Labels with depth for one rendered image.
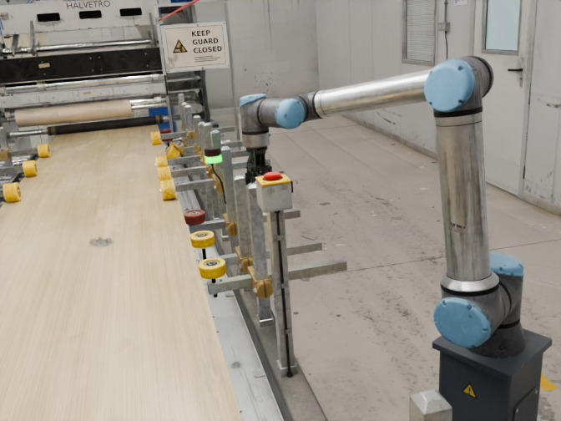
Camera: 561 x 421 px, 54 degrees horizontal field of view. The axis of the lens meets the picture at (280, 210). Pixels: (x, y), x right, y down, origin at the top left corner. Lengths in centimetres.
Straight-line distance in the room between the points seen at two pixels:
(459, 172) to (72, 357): 100
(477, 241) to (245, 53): 950
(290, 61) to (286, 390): 974
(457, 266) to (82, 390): 94
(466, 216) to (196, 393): 78
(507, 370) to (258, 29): 955
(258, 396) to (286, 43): 966
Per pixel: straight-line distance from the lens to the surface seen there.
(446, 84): 140
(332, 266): 174
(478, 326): 153
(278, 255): 133
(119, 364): 126
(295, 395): 143
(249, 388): 160
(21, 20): 461
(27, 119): 438
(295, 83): 1097
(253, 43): 1078
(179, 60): 426
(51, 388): 125
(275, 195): 127
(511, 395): 180
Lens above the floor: 156
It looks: 18 degrees down
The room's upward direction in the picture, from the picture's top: 4 degrees counter-clockwise
